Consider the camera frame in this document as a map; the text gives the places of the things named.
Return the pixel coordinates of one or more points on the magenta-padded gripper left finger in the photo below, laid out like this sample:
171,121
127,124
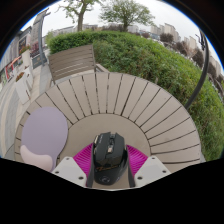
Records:
81,161

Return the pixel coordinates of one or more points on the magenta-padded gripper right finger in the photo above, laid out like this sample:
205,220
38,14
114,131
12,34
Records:
138,161

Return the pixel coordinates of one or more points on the black computer mouse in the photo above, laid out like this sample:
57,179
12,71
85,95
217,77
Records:
110,156

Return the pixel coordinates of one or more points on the lilac mouse pad with wrist rest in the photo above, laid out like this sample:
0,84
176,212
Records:
43,133

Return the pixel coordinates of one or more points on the white planter box with flowers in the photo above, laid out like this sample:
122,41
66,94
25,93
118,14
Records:
22,90
26,60

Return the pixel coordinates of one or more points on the brown slatted chair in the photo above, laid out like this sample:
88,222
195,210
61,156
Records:
71,61

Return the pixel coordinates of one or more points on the green hedge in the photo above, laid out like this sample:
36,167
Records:
150,60

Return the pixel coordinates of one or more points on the dark curved pole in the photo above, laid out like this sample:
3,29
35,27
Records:
207,56

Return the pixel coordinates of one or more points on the grey storefront building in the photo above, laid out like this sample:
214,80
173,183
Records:
23,40

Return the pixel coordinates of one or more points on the distant apartment buildings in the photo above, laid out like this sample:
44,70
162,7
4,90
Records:
168,29

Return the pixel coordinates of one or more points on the tall grey sign pillar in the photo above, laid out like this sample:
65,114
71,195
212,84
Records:
36,33

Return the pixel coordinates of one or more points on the sparse-leaved tree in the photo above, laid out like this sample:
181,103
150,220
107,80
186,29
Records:
80,23

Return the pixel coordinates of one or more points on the leafy green tree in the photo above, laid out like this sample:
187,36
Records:
126,13

